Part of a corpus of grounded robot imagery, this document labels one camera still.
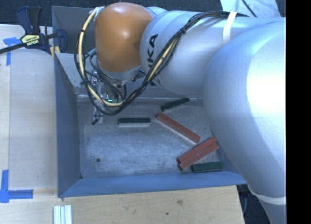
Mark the dark green flat block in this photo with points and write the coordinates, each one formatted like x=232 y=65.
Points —
x=207 y=167
x=134 y=120
x=175 y=103

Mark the pale wood board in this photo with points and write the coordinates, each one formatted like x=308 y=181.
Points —
x=31 y=121

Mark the red-brown flat block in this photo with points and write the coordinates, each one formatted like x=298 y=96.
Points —
x=197 y=149
x=200 y=157
x=178 y=128

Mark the grey metal bin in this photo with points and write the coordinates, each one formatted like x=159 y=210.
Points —
x=136 y=150

